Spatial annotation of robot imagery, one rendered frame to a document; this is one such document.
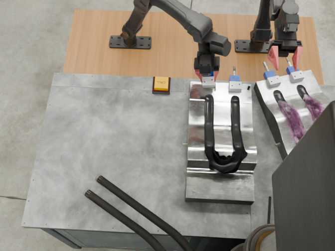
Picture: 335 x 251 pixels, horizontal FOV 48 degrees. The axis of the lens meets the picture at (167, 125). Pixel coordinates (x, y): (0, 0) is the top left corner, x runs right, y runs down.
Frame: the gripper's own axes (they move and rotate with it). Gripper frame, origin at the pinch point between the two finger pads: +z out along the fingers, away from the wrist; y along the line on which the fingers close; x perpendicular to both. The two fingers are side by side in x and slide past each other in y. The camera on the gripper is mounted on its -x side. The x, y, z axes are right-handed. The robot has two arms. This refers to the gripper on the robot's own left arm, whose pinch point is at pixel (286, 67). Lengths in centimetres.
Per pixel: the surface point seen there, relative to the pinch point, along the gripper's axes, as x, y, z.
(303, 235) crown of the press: -74, -25, 66
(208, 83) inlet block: 25.5, -24.2, -7.4
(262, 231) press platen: -37, -20, 60
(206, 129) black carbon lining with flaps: 30.3, -24.3, 11.0
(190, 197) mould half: 32, -30, 39
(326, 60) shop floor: 123, 71, -86
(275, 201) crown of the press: -65, -25, 60
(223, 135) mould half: 28.2, -17.8, 14.4
